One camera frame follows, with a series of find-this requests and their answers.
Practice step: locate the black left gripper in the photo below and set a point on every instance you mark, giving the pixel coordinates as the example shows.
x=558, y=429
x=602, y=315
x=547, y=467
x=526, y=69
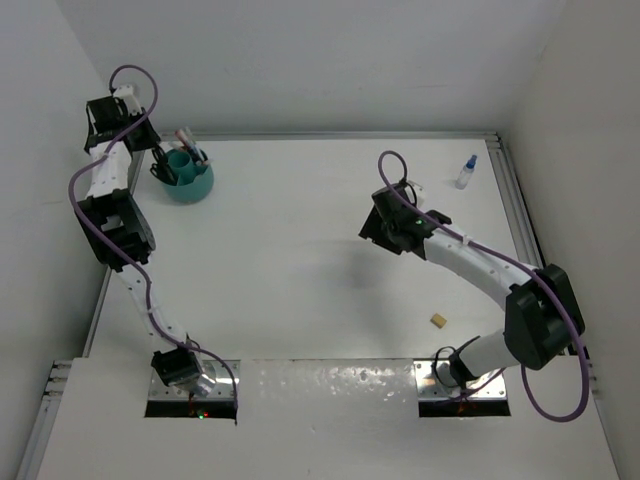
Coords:
x=150, y=140

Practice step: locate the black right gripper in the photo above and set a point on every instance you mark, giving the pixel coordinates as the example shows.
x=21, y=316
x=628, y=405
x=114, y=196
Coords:
x=372, y=230

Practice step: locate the red gel pen thin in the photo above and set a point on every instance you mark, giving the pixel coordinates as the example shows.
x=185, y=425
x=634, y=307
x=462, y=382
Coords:
x=185, y=139

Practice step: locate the large black handled scissors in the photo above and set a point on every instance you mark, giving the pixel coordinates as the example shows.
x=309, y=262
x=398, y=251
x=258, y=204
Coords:
x=160, y=168

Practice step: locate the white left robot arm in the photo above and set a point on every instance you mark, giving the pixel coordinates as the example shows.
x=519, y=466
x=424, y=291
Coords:
x=120, y=236

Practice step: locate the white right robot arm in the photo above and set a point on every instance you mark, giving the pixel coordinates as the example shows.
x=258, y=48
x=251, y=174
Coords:
x=534, y=331

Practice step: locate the teal round organizer container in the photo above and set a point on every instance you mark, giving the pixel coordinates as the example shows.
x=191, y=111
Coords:
x=194, y=182

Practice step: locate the small blue cap bottle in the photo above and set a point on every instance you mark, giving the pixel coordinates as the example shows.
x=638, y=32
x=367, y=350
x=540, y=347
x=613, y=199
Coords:
x=466, y=173

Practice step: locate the yellow eraser block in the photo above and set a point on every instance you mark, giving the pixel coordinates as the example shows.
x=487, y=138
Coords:
x=438, y=320

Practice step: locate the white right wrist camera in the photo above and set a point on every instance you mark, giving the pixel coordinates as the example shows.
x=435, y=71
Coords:
x=415, y=193

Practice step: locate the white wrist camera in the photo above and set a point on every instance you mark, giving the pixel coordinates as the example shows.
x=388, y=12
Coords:
x=415, y=193
x=128, y=94

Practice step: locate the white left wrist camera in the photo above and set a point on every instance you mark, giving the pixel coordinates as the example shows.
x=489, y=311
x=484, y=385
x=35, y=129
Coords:
x=128, y=94

